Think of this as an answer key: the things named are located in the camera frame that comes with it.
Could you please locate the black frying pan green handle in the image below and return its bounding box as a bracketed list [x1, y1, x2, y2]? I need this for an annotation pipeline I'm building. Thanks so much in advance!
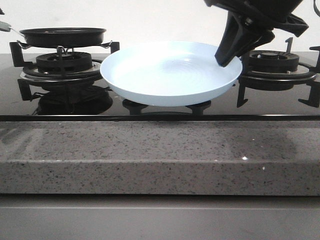
[0, 21, 107, 48]

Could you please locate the black glass gas cooktop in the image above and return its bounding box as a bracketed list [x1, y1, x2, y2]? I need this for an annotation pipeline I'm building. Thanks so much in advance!
[0, 54, 320, 122]

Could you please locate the wire pan support ring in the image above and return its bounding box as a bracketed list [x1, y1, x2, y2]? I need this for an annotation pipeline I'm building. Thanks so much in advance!
[16, 39, 113, 56]

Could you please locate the grey cabinet front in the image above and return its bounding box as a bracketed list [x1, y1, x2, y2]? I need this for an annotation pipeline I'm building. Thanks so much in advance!
[0, 195, 320, 240]

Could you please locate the right burner black pan support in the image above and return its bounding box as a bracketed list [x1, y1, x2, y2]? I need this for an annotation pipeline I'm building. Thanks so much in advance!
[237, 37, 320, 108]

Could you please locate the left burner black pan support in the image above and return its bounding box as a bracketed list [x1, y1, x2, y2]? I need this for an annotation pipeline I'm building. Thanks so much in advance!
[9, 41, 121, 102]

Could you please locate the light blue plate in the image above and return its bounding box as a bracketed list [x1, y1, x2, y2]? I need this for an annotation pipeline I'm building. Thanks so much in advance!
[100, 41, 243, 107]

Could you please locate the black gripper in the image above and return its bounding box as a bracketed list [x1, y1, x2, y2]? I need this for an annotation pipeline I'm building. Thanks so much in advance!
[205, 0, 309, 66]

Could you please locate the burner black pan support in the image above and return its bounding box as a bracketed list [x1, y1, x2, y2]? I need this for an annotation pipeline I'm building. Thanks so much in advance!
[9, 41, 121, 102]
[237, 37, 320, 108]

